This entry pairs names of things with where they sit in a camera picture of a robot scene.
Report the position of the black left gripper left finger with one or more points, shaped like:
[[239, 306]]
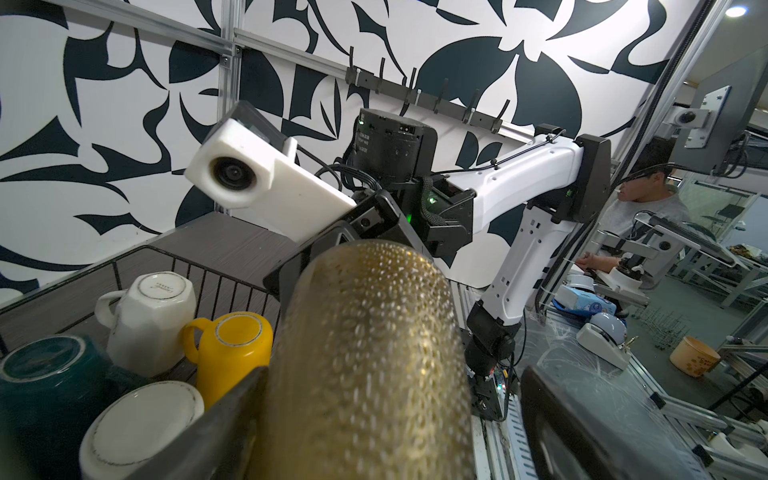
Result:
[[219, 444]]

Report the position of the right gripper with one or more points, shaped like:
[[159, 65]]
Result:
[[438, 227]]

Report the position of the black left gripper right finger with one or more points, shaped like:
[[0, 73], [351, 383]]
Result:
[[602, 436]]

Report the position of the red inside white mug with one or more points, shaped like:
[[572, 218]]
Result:
[[136, 427]]

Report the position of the yellow mug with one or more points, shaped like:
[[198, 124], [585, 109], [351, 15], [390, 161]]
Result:
[[226, 350]]

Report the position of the white ceramic mug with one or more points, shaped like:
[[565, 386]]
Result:
[[145, 322]]

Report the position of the olive brown glass cup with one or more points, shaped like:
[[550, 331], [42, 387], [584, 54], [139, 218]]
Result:
[[367, 378]]

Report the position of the green mug cream inside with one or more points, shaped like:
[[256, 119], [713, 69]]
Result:
[[52, 389]]

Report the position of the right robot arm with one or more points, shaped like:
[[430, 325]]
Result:
[[532, 197]]

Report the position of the tan bucket in background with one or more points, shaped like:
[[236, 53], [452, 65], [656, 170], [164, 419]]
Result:
[[693, 357]]

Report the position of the seated person in background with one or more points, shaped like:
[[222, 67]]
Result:
[[647, 193]]

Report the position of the white cable duct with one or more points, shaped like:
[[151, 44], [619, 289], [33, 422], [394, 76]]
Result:
[[521, 458]]

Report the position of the wall hook rail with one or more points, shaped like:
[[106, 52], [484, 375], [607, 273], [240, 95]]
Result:
[[409, 95]]

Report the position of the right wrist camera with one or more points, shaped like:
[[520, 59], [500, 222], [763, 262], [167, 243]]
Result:
[[245, 162]]

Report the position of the black wire dish rack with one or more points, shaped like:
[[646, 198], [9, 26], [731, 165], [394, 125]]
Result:
[[66, 307]]

